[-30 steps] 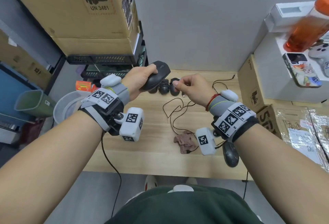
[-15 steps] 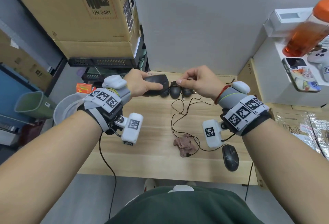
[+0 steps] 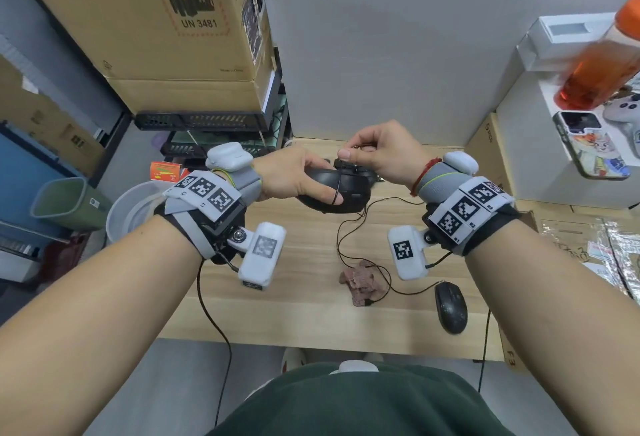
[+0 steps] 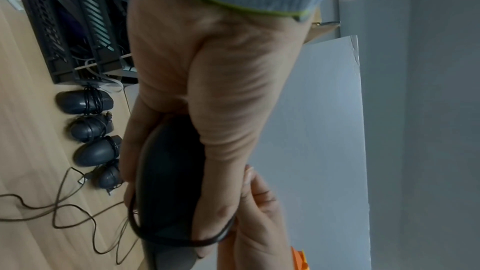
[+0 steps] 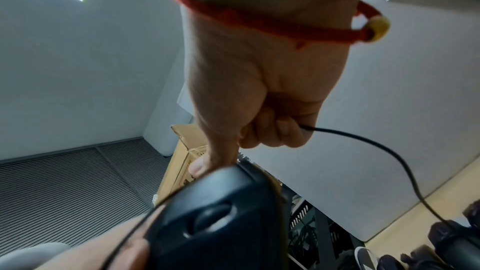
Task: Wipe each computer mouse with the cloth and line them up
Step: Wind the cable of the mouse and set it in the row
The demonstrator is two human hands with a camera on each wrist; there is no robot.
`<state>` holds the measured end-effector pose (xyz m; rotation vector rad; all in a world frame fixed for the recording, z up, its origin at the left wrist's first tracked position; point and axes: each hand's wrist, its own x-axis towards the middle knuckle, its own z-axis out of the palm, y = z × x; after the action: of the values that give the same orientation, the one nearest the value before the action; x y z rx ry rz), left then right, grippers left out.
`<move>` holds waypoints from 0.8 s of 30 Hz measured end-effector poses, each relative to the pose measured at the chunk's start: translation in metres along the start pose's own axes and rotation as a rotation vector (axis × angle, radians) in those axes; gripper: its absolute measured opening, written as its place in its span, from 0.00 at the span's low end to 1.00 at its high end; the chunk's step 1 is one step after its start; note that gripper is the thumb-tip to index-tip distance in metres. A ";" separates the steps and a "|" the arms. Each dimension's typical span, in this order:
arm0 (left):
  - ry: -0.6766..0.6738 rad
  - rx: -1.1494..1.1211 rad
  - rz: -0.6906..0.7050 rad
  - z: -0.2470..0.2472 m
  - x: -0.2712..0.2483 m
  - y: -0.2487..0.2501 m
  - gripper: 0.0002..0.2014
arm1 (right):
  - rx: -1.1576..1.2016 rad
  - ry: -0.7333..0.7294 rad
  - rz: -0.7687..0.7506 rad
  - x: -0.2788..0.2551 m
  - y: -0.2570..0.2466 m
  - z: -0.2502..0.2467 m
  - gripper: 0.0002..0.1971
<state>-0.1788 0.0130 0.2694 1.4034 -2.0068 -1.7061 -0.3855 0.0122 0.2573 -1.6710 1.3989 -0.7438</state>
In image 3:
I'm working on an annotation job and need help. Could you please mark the person's left hand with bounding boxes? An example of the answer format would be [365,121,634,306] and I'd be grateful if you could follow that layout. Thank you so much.
[251,146,346,207]

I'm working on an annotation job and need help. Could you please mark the person's right hand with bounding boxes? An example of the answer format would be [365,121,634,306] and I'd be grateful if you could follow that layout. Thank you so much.
[337,120,444,186]

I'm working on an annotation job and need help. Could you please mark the black computer mouse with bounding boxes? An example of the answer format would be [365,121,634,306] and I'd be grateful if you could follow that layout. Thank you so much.
[433,281,469,336]
[295,159,374,215]

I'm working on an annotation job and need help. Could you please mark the black mouse cable with plug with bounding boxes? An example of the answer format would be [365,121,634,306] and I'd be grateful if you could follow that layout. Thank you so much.
[317,142,392,309]

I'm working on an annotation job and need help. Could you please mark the pink fluffy wiping cloth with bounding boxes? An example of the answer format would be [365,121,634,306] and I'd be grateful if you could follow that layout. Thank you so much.
[339,260,389,308]

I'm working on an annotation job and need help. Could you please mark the person's left forearm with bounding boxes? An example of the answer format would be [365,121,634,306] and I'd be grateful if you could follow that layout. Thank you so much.
[0,215,202,436]

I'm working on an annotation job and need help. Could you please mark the person's right forearm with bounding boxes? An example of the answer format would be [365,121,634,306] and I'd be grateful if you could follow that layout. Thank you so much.
[463,218,640,436]

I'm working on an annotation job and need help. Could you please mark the person's left shoe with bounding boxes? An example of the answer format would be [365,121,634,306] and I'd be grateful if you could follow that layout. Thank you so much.
[281,348,307,375]

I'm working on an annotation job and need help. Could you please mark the person's beige trousers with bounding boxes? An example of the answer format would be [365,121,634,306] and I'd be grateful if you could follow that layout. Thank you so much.
[245,380,281,409]

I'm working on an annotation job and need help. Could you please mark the person's dark shirt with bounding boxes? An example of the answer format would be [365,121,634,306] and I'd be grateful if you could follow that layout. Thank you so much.
[205,361,517,436]

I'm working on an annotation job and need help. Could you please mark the grey left wrist sleeve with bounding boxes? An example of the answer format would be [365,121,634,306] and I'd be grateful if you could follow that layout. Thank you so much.
[225,165,264,204]

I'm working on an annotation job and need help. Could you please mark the grey wrist sleeve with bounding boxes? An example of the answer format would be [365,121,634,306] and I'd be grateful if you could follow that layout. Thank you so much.
[225,165,264,204]
[417,160,467,204]

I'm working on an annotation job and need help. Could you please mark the grey right wrist sleeve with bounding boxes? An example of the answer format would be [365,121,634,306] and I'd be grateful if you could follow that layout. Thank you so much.
[417,160,467,204]

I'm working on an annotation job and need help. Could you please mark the white left wrist puck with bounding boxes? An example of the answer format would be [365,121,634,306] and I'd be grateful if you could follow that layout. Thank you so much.
[205,142,255,173]

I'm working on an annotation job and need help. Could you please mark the white wrist puck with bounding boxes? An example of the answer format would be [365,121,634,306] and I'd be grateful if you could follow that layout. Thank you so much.
[205,142,255,173]
[442,151,480,177]

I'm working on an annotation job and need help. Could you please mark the white right wrist puck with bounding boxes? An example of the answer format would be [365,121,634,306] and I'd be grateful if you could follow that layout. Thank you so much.
[442,151,480,177]

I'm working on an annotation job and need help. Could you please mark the small stamped cardboard box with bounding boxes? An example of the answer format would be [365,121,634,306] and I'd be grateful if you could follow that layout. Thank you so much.
[465,112,517,197]

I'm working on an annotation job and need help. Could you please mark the black stacked tray rack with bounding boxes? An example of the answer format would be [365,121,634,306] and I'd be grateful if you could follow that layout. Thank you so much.
[133,65,292,171]

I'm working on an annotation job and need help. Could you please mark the orange box with green print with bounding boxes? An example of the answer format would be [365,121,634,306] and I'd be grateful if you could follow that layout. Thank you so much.
[149,161,184,183]

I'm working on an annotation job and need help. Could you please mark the plain cardboard box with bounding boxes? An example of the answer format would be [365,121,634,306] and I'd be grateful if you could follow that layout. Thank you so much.
[107,58,279,114]

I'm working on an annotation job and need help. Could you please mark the large white box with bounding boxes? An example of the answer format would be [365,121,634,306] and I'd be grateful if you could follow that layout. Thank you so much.
[495,70,640,212]

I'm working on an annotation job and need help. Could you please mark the clear plastic basin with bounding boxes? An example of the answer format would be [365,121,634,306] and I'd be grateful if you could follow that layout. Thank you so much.
[105,181,174,247]

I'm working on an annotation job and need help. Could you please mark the small white boxes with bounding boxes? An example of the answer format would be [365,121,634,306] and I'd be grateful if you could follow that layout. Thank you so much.
[516,12,619,73]

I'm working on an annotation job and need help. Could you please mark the phone with colourful case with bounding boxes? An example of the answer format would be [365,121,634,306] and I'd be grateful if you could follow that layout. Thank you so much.
[552,110,633,181]

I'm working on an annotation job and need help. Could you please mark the white chest device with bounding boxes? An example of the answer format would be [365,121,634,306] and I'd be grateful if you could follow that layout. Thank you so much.
[329,359,380,376]

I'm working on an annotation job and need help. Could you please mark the orange bottle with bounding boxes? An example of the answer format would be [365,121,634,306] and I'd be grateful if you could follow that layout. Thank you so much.
[553,0,640,112]

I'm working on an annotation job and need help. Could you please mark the cardboard box with black logo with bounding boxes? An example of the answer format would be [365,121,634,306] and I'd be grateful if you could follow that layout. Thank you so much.
[519,210,640,303]

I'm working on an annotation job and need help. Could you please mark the green trash bin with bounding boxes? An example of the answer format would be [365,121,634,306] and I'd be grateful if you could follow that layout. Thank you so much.
[29,178,114,232]

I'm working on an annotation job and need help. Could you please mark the lettered brown cardboard box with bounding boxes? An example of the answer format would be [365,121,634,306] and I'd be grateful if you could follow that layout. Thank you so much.
[497,325,529,375]

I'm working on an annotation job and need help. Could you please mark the white rounded device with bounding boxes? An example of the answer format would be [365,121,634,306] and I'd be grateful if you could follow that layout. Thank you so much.
[602,92,640,159]

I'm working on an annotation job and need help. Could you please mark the dark red bag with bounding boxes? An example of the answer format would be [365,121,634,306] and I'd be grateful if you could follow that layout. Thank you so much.
[42,235,87,279]

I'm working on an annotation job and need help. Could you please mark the large stamped cardboard box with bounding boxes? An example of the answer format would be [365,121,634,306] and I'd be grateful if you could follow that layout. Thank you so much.
[5,0,276,83]

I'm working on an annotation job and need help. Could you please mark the cardboard box with small prints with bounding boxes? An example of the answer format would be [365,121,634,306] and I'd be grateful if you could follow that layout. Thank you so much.
[0,55,107,179]

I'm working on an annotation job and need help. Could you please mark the blue panel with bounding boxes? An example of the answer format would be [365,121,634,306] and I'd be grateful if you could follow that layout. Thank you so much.
[0,122,83,241]

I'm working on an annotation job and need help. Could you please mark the grey slatted panel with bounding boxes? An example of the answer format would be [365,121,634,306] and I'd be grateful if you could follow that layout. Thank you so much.
[0,235,41,259]

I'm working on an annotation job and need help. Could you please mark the dark grey padded seat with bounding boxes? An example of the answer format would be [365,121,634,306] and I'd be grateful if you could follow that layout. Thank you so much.
[0,280,26,327]

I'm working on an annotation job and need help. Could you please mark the red string bracelet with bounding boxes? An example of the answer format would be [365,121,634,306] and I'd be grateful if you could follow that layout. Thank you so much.
[409,158,444,198]

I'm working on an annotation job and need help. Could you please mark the left wrist camera rig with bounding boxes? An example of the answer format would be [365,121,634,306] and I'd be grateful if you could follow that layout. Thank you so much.
[153,170,288,292]

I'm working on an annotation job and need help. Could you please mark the black left rig cable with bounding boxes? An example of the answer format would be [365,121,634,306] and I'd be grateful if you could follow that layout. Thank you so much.
[196,260,234,427]

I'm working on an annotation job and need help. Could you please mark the black rig cable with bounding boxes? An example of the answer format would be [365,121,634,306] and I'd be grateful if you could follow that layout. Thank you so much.
[477,308,493,394]
[196,260,234,427]

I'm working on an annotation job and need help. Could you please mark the black right rig cable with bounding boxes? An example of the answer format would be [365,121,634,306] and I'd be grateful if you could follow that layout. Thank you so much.
[477,308,493,394]

